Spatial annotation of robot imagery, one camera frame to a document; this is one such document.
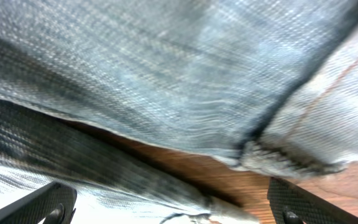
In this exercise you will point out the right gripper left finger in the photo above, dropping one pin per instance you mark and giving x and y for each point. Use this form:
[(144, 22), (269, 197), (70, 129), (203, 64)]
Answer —
[(53, 203)]

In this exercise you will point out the light blue denim shorts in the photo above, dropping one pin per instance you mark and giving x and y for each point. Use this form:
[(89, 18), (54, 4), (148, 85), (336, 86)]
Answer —
[(263, 86)]

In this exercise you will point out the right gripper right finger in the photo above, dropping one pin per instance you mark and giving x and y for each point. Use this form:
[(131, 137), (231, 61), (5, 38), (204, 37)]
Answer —
[(291, 204)]

